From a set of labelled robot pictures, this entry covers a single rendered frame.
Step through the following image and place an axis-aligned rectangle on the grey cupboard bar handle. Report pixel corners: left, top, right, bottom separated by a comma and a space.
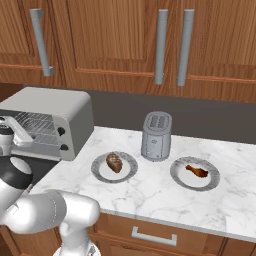
176, 8, 196, 87
29, 8, 56, 77
153, 8, 170, 86

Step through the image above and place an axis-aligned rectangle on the wooden base cupboard door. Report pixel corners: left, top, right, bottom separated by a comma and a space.
0, 225, 63, 256

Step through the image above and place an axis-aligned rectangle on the silver toaster oven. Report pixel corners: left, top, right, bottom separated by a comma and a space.
0, 86, 95, 162

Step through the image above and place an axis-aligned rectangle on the wooden wall cupboard door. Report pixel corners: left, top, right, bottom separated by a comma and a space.
0, 0, 66, 88
62, 0, 176, 97
172, 0, 256, 104

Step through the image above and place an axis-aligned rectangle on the grey rimmed plate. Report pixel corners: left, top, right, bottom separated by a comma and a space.
169, 155, 221, 192
90, 150, 139, 185

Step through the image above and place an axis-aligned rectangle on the brown chicken drumstick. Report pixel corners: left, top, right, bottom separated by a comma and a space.
184, 164, 210, 179

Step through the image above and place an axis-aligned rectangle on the glass toaster oven door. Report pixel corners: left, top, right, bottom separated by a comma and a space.
0, 111, 60, 158

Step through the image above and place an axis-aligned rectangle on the silver two-slot toaster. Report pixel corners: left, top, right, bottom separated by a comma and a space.
140, 110, 173, 163

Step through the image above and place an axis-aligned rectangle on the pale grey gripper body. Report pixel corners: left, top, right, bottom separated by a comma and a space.
0, 116, 35, 148

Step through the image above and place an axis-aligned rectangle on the wooden drawer front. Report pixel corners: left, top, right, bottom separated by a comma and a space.
88, 212, 229, 256
221, 237, 256, 256

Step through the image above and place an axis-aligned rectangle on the grey drawer handle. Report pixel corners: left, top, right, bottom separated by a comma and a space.
131, 225, 178, 247

